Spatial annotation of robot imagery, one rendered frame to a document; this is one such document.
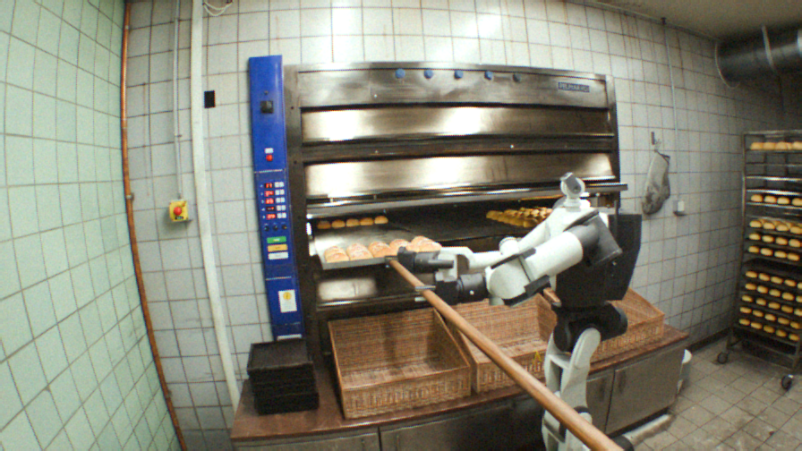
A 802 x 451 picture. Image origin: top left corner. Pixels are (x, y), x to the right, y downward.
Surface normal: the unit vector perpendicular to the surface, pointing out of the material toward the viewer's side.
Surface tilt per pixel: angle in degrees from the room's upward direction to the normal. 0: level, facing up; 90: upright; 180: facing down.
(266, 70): 90
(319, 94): 90
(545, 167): 70
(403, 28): 90
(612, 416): 90
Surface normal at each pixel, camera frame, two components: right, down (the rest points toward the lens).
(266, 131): 0.22, 0.12
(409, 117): 0.19, -0.22
